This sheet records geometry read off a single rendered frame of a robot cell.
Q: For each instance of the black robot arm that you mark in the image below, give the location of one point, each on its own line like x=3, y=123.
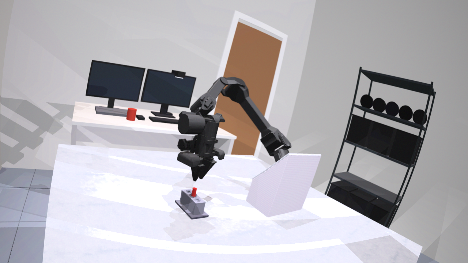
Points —
x=199, y=121

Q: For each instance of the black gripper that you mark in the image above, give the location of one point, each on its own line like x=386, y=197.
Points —
x=203, y=159

